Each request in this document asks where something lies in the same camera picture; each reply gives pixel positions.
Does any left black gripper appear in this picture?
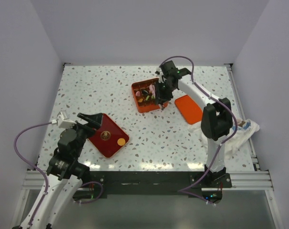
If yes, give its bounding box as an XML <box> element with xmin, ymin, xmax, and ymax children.
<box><xmin>68</xmin><ymin>113</ymin><xmax>103</xmax><ymax>157</ymax></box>

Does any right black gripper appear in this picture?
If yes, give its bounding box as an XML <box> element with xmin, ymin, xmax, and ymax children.
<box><xmin>155</xmin><ymin>81</ymin><xmax>176</xmax><ymax>105</ymax></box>

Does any orange compartment cookie box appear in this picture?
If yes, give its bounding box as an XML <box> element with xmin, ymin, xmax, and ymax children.
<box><xmin>131</xmin><ymin>78</ymin><xmax>161</xmax><ymax>113</ymax></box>

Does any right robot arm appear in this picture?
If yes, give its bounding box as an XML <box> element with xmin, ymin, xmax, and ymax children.
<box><xmin>155</xmin><ymin>58</ymin><xmax>237</xmax><ymax>187</ymax></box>

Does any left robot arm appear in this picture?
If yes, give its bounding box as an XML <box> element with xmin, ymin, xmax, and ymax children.
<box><xmin>13</xmin><ymin>111</ymin><xmax>104</xmax><ymax>229</ymax></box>

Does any red cookie tray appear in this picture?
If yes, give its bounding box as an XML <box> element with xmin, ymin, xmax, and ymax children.
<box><xmin>88</xmin><ymin>114</ymin><xmax>129</xmax><ymax>158</ymax></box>

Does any orange box lid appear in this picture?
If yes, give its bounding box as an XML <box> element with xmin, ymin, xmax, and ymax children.
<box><xmin>174</xmin><ymin>95</ymin><xmax>203</xmax><ymax>125</ymax></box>

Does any white crumpled plastic bag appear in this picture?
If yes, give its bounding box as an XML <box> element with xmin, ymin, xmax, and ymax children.
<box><xmin>188</xmin><ymin>117</ymin><xmax>260</xmax><ymax>159</ymax></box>

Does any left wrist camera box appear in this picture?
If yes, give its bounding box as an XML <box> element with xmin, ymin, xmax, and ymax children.
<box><xmin>56</xmin><ymin>111</ymin><xmax>76</xmax><ymax>129</ymax></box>

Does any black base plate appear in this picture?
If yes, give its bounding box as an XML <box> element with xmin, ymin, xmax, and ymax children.
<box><xmin>73</xmin><ymin>171</ymin><xmax>232</xmax><ymax>203</ymax></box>

